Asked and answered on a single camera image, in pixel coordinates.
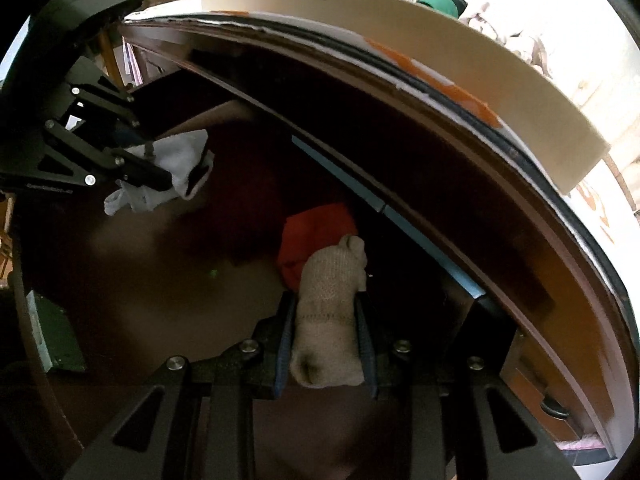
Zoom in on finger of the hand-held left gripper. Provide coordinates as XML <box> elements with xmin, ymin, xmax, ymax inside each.
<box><xmin>65</xmin><ymin>57</ymin><xmax>153</xmax><ymax>153</ymax></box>
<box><xmin>42</xmin><ymin>119</ymin><xmax>175</xmax><ymax>193</ymax></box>

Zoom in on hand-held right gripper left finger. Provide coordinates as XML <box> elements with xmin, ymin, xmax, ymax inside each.
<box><xmin>62</xmin><ymin>290</ymin><xmax>299</xmax><ymax>480</ymax></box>

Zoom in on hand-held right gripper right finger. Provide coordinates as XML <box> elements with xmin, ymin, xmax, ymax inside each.
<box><xmin>352</xmin><ymin>291</ymin><xmax>577</xmax><ymax>480</ymax></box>

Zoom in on beige sock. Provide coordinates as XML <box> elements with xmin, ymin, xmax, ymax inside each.
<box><xmin>460</xmin><ymin>2</ymin><xmax>507</xmax><ymax>44</ymax></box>
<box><xmin>290</xmin><ymin>234</ymin><xmax>369</xmax><ymax>390</ymax></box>

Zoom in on white sock with dark mark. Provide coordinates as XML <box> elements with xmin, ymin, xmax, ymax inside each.
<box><xmin>103</xmin><ymin>129</ymin><xmax>215</xmax><ymax>217</ymax></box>

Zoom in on white tray with wooden frame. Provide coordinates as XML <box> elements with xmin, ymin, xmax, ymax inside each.
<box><xmin>200</xmin><ymin>0</ymin><xmax>612</xmax><ymax>196</ymax></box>

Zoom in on pale beige lace-trimmed underwear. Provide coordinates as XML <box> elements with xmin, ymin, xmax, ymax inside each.
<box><xmin>500</xmin><ymin>30</ymin><xmax>552</xmax><ymax>79</ymax></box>

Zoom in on green and black striped sock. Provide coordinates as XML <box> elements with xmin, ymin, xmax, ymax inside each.
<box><xmin>419</xmin><ymin>0</ymin><xmax>469</xmax><ymax>19</ymax></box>

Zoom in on red underwear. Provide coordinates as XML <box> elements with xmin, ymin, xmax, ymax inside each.
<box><xmin>277</xmin><ymin>203</ymin><xmax>359</xmax><ymax>290</ymax></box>

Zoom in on small wooden drawer with knob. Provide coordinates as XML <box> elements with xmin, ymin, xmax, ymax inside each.
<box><xmin>500</xmin><ymin>330</ymin><xmax>602</xmax><ymax>442</ymax></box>

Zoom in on metal drawer lock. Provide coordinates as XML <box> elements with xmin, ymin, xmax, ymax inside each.
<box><xmin>25</xmin><ymin>290</ymin><xmax>87</xmax><ymax>375</ymax></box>

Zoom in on light blue tape strip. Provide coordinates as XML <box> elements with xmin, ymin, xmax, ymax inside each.
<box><xmin>381</xmin><ymin>206</ymin><xmax>487</xmax><ymax>302</ymax></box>
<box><xmin>291</xmin><ymin>135</ymin><xmax>385</xmax><ymax>212</ymax></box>

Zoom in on wooden desk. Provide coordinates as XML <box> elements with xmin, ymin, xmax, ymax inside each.
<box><xmin>120</xmin><ymin>10</ymin><xmax>640</xmax><ymax>461</ymax></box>

